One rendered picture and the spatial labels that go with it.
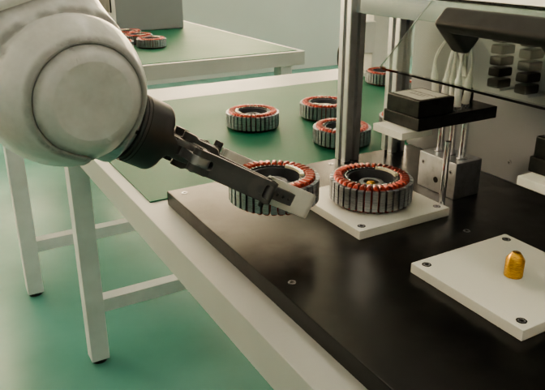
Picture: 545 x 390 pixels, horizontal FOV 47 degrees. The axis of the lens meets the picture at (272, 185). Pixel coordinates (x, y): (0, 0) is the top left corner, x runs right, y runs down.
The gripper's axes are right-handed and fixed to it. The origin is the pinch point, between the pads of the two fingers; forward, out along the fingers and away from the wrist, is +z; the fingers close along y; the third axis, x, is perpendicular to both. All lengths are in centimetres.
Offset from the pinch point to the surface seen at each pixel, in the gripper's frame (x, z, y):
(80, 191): 29, 11, 89
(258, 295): 10.9, -2.2, -9.7
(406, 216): -3.7, 16.3, -7.0
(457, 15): -19.6, -11.6, -27.8
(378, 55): -40, 75, 85
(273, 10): -107, 237, 448
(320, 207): 0.3, 9.3, 0.8
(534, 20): -19.9, -11.6, -34.3
